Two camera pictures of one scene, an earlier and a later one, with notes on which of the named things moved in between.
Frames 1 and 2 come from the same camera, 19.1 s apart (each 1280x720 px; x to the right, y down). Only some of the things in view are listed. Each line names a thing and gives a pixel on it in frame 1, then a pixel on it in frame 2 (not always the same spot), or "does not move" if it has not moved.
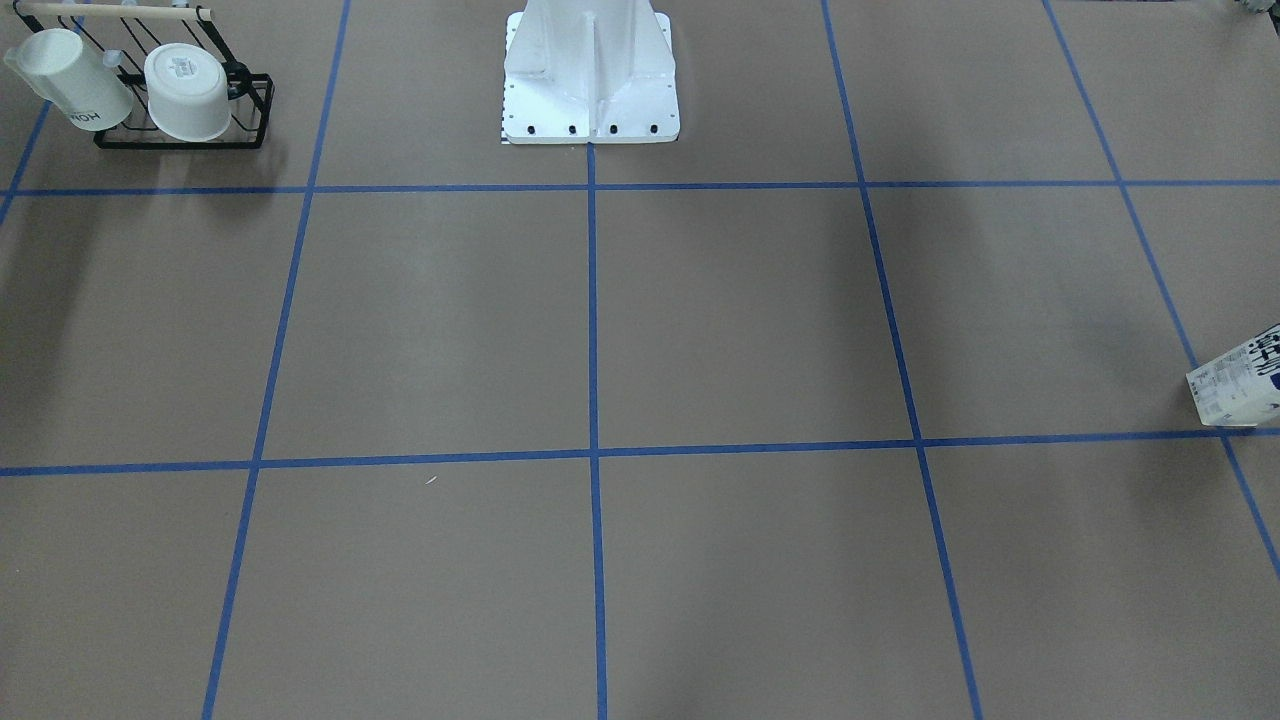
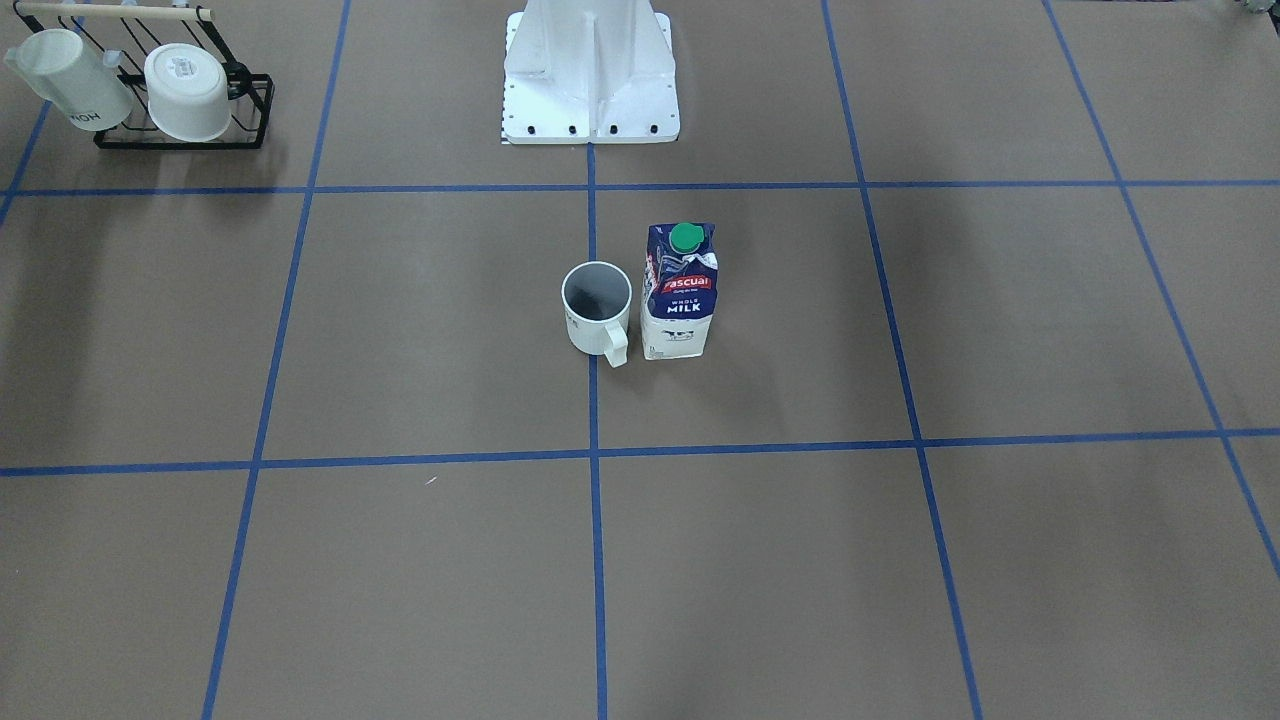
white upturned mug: x=187 y=88 does not move
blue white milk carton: x=1242 y=386 -> x=679 y=289
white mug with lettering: x=93 y=96 does not move
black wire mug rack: x=126 y=36 does not move
